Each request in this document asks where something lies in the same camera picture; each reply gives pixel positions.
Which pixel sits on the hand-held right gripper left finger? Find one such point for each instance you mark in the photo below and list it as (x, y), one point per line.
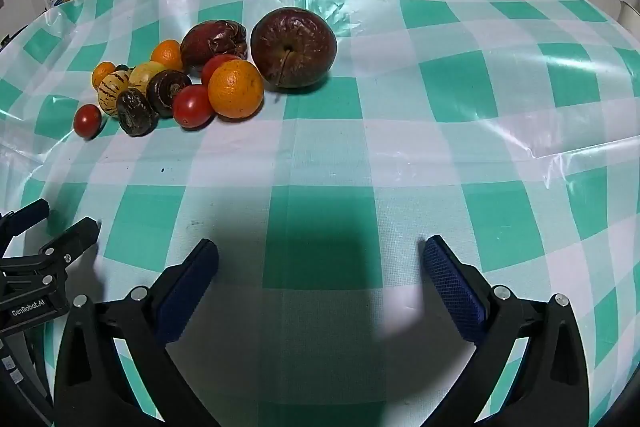
(187, 292)

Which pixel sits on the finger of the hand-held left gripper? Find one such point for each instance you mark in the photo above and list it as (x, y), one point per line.
(25, 215)
(75, 235)

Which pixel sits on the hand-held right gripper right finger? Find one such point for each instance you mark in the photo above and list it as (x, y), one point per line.
(452, 292)

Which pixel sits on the small red tomato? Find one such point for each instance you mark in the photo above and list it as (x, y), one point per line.
(87, 121)

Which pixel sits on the dark brown round fruit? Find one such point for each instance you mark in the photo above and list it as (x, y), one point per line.
(165, 94)
(135, 114)

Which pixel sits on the striped yellow pepino melon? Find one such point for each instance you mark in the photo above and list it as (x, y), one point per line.
(111, 89)

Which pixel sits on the yellow green round fruit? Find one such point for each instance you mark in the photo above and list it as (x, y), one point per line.
(145, 74)

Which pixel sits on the small orange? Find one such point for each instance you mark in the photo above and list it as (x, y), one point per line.
(167, 55)
(102, 74)

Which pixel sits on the large orange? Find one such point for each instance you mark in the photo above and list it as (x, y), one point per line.
(235, 89)

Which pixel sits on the wrinkled dark red fruit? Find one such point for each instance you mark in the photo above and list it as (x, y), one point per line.
(205, 42)

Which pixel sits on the large dark red apple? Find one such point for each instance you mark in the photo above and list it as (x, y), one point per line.
(295, 47)

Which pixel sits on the green checked tablecloth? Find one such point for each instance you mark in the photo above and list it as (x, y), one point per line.
(350, 157)

